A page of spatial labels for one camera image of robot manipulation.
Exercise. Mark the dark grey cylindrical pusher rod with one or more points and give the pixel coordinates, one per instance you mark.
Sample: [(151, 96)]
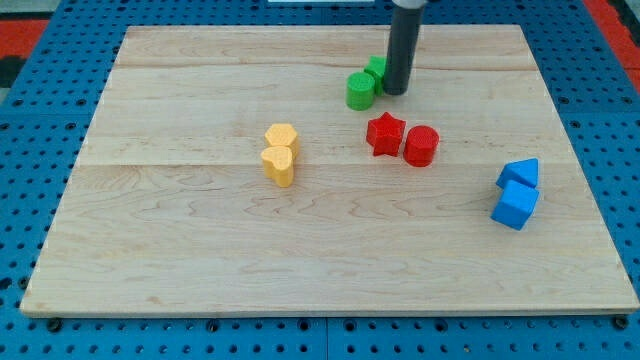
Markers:
[(404, 30)]

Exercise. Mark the green circle block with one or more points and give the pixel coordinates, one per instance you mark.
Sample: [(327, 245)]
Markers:
[(360, 91)]

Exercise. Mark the green star block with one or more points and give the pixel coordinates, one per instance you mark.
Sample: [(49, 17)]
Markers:
[(376, 68)]

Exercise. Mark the red star block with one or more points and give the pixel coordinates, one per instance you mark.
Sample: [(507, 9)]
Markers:
[(385, 134)]

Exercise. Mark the red circle block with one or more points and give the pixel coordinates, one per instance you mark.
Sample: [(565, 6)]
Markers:
[(421, 145)]

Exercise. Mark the yellow pentagon block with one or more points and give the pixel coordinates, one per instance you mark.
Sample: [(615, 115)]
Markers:
[(283, 134)]

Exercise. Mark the yellow heart block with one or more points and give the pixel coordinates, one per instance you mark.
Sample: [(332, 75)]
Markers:
[(278, 165)]

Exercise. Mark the blue triangle block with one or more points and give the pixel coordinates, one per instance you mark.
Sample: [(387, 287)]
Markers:
[(524, 171)]

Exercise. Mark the blue cube block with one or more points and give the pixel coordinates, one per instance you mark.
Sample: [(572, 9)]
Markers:
[(515, 205)]

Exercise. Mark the light wooden board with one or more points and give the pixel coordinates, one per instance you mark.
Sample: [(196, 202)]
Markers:
[(168, 212)]

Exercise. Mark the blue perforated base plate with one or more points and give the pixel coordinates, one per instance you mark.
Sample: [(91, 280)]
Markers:
[(47, 112)]

